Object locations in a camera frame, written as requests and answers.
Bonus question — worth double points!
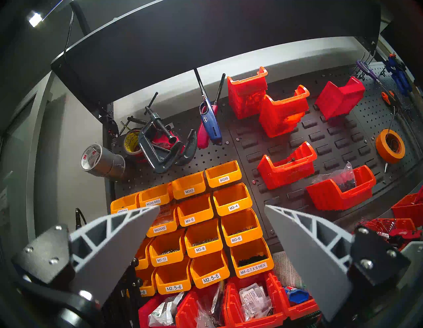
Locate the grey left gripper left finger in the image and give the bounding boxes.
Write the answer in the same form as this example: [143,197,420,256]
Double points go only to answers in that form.
[12,206,161,306]

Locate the red black hand tool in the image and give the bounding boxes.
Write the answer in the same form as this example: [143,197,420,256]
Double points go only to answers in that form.
[388,228,423,250]

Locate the red utility lighter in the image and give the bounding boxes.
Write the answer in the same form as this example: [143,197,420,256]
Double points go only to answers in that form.
[197,73,226,150]

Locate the orange bin labelled M4 HEX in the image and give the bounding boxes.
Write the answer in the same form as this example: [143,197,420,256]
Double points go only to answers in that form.
[230,237,275,279]

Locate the orange bin labelled M3-8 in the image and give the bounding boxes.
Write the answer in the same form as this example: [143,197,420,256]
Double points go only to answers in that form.
[184,218,223,258]

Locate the orange bin labelled M3-4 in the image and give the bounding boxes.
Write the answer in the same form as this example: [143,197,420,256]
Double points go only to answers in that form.
[213,183,253,217]

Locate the orange tape roll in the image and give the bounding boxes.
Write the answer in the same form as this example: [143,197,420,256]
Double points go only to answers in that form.
[375,129,406,165]

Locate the grey pegboard wall panel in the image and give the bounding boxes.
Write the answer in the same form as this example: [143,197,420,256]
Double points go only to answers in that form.
[106,61,423,252]

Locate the orange bin labelled M2.5-6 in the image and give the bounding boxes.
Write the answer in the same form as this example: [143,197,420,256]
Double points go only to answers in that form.
[155,256,193,295]

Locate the orange bin labelled M3-6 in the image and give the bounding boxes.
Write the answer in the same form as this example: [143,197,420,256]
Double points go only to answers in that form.
[221,208,264,247]

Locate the orange bin labelled M4-6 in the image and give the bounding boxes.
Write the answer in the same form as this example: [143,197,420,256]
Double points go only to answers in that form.
[177,193,214,227]

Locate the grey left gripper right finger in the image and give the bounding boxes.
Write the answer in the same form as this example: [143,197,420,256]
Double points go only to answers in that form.
[264,204,411,324]

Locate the orange bin labelled M4X4X6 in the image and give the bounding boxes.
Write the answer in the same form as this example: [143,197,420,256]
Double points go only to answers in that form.
[146,205,180,238]

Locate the blue spring clamp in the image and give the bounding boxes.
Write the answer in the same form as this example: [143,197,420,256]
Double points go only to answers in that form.
[383,53,413,97]

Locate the yellow tape roll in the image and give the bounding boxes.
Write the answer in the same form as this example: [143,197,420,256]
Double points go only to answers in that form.
[123,128,144,156]

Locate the orange bin labelled M3X6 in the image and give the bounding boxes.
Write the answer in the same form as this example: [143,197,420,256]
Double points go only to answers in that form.
[205,160,242,188]

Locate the small orange parts bin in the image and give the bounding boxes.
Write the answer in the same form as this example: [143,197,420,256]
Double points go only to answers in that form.
[127,265,157,297]
[135,236,152,270]

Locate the beige plastic storage box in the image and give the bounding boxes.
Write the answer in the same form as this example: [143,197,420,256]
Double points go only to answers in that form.
[397,241,423,291]

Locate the orange bin labelled M3X8 BAD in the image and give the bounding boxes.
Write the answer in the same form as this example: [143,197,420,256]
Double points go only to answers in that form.
[138,183,174,208]

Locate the red wire tangle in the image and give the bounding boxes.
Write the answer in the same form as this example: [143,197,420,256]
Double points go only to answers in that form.
[359,217,390,233]

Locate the purple handled scissors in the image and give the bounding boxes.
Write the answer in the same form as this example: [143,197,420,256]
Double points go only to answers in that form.
[355,60,397,103]

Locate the white printed parts bag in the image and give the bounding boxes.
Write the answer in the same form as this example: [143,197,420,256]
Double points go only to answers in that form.
[148,292,185,327]

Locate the orange bin labelled M2.5-5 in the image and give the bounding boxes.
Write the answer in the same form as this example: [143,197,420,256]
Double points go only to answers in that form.
[190,249,230,289]

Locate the black metal stand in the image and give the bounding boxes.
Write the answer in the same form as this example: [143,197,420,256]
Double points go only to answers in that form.
[101,256,144,328]

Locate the orange bin labelled M3X5X4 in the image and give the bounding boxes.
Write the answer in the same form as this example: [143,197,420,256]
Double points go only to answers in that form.
[110,193,141,215]

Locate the blue utility lighter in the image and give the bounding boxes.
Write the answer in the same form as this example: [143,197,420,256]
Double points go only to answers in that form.
[193,68,223,146]

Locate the white paper sheet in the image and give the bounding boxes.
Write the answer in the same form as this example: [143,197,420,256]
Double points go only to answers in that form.
[273,251,304,290]

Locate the orange bin labelled M3-12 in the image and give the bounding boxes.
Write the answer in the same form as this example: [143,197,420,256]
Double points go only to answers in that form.
[149,229,187,267]

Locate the black computer monitor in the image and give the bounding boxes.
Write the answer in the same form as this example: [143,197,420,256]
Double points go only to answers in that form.
[51,0,382,109]

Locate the clear plastic parts bag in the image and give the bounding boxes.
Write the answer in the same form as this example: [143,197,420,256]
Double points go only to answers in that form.
[239,283,273,321]
[312,161,357,193]

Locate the red plastic tool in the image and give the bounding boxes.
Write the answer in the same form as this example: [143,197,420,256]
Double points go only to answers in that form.
[152,131,184,154]

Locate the orange black handled screwdriver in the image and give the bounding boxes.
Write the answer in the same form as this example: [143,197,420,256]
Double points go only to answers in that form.
[380,91,397,113]

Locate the grey duct tape roll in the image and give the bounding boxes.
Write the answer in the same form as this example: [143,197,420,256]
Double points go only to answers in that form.
[80,144,126,181]

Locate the grey metal C-clamp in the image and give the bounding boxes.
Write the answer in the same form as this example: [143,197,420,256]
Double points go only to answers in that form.
[127,92,198,175]

